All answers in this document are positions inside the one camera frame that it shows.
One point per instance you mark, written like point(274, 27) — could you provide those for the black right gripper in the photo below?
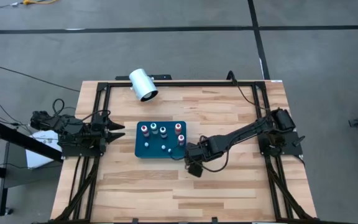
point(204, 149)

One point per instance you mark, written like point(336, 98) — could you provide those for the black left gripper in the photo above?
point(101, 133)

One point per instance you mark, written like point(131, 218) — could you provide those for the pink food colouring bottle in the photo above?
point(181, 139)

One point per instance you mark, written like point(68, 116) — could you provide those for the red food colouring bottle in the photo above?
point(145, 130)

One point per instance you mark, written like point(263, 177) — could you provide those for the orange food colouring bottle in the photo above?
point(178, 127)

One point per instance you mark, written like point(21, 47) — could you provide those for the green food colouring bottle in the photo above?
point(153, 127)

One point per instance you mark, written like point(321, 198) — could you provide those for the large black food colouring bottle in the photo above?
point(163, 130)

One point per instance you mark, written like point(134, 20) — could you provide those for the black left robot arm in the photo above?
point(70, 130)

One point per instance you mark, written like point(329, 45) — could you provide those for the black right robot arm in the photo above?
point(247, 133)

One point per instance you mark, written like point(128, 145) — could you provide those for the blue plastic tray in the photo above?
point(154, 154)

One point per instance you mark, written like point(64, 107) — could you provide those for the white cylinder lamp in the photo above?
point(141, 84)

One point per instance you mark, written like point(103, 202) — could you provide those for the black plate behind lamp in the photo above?
point(163, 77)

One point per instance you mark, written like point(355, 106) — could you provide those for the white box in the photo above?
point(39, 158)

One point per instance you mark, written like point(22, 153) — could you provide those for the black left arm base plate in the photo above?
point(82, 152)

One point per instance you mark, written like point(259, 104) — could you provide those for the black aluminium table frame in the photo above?
point(197, 84)

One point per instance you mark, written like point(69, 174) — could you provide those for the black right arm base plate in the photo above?
point(291, 146)

